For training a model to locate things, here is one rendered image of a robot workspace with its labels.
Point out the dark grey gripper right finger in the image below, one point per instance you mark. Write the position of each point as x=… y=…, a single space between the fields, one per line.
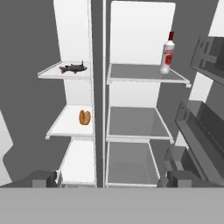
x=182 y=178

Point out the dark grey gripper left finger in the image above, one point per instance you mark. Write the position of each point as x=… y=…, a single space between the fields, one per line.
x=39 y=178

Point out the white fridge shelf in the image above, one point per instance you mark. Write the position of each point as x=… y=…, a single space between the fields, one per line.
x=80 y=163
x=68 y=122
x=55 y=73

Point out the grey glass freezer shelf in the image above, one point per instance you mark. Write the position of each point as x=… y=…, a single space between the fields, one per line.
x=134 y=122
x=137 y=73
x=128 y=163

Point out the grey freezer door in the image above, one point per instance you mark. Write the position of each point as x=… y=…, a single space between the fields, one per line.
x=204 y=90

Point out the grey fridge door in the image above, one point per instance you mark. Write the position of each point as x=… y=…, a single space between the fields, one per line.
x=26 y=87

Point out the side-by-side fridge freezer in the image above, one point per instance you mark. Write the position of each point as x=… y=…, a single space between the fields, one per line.
x=97 y=87

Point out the dark grey fish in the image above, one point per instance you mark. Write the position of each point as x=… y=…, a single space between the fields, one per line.
x=73 y=68

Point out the dark grey door bin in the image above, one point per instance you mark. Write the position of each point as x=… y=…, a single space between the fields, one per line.
x=204 y=128
x=180 y=159
x=210 y=55

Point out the brown bread loaf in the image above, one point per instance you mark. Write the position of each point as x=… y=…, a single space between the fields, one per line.
x=84 y=117

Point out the white bottle with red cap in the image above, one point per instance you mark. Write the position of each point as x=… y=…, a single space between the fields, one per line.
x=167 y=55

